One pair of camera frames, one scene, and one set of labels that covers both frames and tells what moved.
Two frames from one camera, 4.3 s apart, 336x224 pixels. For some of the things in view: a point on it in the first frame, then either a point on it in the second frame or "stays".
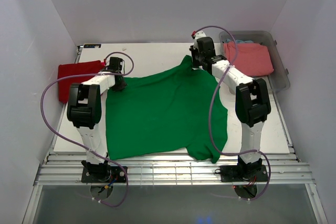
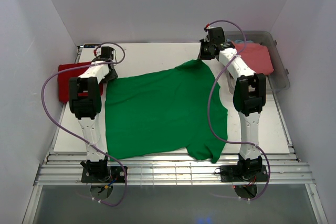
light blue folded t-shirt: [246, 41] stays
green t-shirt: [166, 113] stays
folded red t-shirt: [75, 68] stays
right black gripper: [193, 51] → [202, 56]
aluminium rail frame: [66, 169] stays
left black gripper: [121, 86] → [113, 76]
